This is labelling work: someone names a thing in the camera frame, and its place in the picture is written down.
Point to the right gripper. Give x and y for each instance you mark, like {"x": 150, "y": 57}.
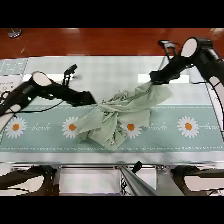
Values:
{"x": 159, "y": 77}

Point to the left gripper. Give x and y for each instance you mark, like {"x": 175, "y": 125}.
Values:
{"x": 84, "y": 98}

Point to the pale green shirt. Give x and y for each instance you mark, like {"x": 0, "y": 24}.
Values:
{"x": 120, "y": 115}

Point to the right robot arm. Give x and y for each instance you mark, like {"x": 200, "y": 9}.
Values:
{"x": 203, "y": 56}

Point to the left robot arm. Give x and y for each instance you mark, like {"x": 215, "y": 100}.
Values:
{"x": 30, "y": 90}

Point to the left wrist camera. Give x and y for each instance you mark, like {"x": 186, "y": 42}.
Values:
{"x": 69, "y": 73}

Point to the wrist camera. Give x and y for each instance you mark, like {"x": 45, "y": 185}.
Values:
{"x": 168, "y": 46}
{"x": 69, "y": 73}

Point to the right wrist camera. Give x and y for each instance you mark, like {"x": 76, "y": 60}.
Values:
{"x": 168, "y": 46}

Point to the silver frame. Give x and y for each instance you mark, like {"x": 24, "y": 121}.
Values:
{"x": 133, "y": 180}

